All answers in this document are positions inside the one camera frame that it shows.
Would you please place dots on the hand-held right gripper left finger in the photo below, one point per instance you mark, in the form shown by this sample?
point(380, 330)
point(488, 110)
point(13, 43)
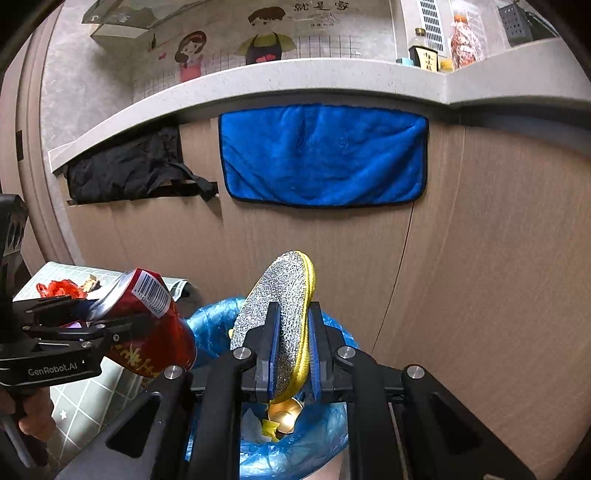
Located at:
point(273, 350)

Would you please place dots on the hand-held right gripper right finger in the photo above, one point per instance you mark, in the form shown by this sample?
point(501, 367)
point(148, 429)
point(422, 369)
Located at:
point(315, 350)

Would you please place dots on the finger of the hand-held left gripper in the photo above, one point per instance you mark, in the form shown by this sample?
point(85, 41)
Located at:
point(92, 333)
point(55, 308)

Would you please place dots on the red plastic bag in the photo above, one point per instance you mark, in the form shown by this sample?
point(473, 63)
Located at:
point(57, 290)

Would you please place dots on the small wrapper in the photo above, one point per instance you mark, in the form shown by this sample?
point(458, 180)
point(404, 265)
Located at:
point(91, 284)

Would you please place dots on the silver glitter scouring pad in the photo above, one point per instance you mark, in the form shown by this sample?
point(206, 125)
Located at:
point(277, 295)

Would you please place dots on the blue plastic bin liner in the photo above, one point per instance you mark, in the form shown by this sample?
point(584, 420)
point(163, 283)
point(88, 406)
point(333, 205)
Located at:
point(212, 323)

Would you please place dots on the red drink can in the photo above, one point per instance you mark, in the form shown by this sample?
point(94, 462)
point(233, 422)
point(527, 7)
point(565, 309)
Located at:
point(161, 332)

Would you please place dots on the white tissue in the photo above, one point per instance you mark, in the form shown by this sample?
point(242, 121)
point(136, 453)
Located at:
point(253, 424)

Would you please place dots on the person's left hand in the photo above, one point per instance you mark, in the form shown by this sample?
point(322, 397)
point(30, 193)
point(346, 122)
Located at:
point(39, 417)

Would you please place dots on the green grid tablecloth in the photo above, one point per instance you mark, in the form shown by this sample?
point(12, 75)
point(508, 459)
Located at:
point(78, 415)

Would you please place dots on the black cloth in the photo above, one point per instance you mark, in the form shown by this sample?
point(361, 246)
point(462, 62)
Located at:
point(120, 170)

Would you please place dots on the blue towel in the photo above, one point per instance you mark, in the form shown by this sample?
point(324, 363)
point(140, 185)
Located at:
point(323, 152)

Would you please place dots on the grey stone kitchen counter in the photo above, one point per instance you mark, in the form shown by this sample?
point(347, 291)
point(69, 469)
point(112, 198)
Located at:
point(323, 76)

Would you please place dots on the glass range hood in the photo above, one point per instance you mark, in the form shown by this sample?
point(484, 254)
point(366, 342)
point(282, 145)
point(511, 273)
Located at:
point(124, 18)

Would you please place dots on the small yellow cap bottle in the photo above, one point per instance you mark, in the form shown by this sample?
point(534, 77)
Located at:
point(445, 66)

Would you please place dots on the dark sauce bottle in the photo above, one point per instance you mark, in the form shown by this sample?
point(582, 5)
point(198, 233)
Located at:
point(425, 55)

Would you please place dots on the white vented pipe cover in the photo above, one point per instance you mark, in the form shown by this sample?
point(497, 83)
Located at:
point(427, 23)

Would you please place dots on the grey utensil holder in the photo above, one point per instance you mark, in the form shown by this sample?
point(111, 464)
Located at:
point(511, 25)

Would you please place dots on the black wall switch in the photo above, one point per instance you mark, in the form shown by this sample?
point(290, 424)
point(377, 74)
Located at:
point(19, 145)

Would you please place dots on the cartoon couple wall sticker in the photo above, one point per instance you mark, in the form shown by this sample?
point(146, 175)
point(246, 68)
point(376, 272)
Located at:
point(277, 27)

